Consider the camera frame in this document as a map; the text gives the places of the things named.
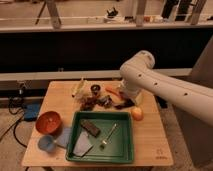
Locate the small dark metal cup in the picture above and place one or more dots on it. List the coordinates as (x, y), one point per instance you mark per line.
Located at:
(95, 89)

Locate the grey folded cloth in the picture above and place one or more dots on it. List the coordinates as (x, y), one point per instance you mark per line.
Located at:
(83, 144)

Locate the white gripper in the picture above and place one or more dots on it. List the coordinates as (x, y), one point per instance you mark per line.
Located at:
(135, 96)

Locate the dark brown toy food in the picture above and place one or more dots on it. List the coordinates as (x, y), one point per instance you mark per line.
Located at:
(88, 104)

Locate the orange toy carrot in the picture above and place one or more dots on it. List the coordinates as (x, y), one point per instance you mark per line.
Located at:
(113, 91)

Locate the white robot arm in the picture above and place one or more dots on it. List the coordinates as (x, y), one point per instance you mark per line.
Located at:
(138, 74)

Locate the wooden folding table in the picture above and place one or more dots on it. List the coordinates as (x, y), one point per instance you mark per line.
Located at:
(151, 146)

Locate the orange plastic bowl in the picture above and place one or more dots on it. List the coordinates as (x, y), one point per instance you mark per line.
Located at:
(48, 123)

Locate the dark metallic toy item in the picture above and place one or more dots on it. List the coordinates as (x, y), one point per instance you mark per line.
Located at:
(105, 101)

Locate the blue power box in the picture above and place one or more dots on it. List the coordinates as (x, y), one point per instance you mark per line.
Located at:
(31, 112)

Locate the dark brown rectangular block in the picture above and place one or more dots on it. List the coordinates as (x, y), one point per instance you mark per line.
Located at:
(90, 127)

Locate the green plastic tray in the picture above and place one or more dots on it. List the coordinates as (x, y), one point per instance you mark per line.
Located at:
(119, 148)

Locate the light blue cloth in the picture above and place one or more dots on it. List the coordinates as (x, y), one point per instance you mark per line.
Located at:
(63, 139)

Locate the orange round fruit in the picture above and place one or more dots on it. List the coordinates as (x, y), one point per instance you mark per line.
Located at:
(137, 113)

